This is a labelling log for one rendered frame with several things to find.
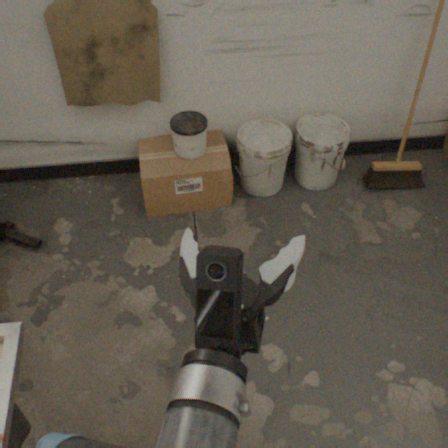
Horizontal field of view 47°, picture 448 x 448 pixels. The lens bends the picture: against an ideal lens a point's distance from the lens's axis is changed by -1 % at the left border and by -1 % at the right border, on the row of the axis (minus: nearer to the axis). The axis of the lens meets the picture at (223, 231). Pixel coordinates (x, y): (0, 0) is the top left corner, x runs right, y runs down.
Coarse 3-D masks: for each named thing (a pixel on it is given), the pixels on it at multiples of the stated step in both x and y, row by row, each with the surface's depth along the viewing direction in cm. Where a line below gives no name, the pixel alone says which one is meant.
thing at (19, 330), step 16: (0, 336) 134; (16, 336) 134; (16, 352) 131; (0, 368) 128; (16, 368) 129; (0, 384) 125; (16, 384) 128; (0, 400) 122; (0, 416) 119; (0, 432) 117
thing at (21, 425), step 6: (18, 408) 154; (12, 414) 151; (18, 414) 154; (24, 414) 159; (12, 420) 151; (18, 420) 155; (24, 420) 159; (12, 426) 152; (18, 426) 156; (24, 426) 159; (30, 426) 164; (12, 432) 153; (18, 432) 157; (24, 432) 160; (12, 438) 153; (18, 438) 157; (24, 438) 161; (12, 444) 152; (18, 444) 158
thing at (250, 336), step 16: (256, 288) 58; (192, 304) 59; (240, 320) 57; (256, 320) 58; (240, 336) 60; (256, 336) 59; (192, 352) 54; (208, 352) 53; (224, 352) 53; (240, 352) 59; (256, 352) 61; (240, 368) 53
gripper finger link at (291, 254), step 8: (296, 240) 63; (304, 240) 64; (288, 248) 62; (296, 248) 62; (280, 256) 62; (288, 256) 61; (296, 256) 61; (264, 264) 61; (272, 264) 61; (280, 264) 61; (288, 264) 61; (296, 264) 62; (264, 272) 60; (272, 272) 60; (280, 272) 60; (264, 280) 59; (272, 280) 59; (288, 280) 64; (288, 288) 65
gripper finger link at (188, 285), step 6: (180, 258) 63; (180, 264) 63; (180, 270) 62; (186, 270) 62; (180, 276) 61; (186, 276) 61; (186, 282) 61; (192, 282) 61; (186, 288) 60; (192, 288) 60; (186, 294) 60; (192, 294) 59
